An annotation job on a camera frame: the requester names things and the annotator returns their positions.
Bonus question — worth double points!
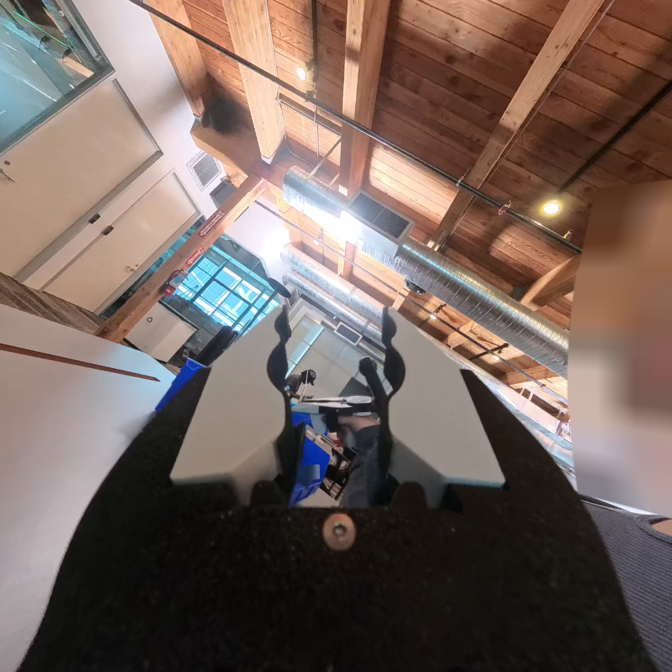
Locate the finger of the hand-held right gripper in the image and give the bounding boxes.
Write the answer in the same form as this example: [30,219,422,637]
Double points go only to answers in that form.
[296,395,378,410]

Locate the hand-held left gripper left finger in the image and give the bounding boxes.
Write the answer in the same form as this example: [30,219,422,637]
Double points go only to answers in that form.
[169,304,309,509]

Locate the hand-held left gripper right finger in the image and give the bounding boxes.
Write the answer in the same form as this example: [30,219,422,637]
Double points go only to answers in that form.
[367,306,507,509]

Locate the blue bin with white label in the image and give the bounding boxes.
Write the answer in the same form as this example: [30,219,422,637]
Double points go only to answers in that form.
[154,358,333,507]

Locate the white recycling cabinet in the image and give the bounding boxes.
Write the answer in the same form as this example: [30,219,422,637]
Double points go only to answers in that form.
[125,301,199,364]

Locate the large paned window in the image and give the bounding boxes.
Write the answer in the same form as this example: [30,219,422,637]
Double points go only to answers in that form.
[160,246,282,338]

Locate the white door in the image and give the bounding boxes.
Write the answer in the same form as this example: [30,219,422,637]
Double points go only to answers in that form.
[0,79,165,276]
[15,168,204,315]

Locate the black ceiling pipe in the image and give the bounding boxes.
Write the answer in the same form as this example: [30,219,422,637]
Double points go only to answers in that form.
[127,0,583,255]
[555,79,672,194]

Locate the glass room window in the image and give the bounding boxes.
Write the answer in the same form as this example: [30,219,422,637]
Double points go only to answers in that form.
[0,0,116,154]

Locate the large silver ventilation duct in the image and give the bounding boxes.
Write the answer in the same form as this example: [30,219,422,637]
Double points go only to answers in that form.
[281,164,572,381]

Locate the wooden support post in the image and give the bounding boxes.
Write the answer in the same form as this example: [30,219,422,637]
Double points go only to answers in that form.
[96,176,268,344]

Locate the white wall vent grille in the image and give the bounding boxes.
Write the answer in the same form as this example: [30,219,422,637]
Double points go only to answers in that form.
[187,150,225,190]

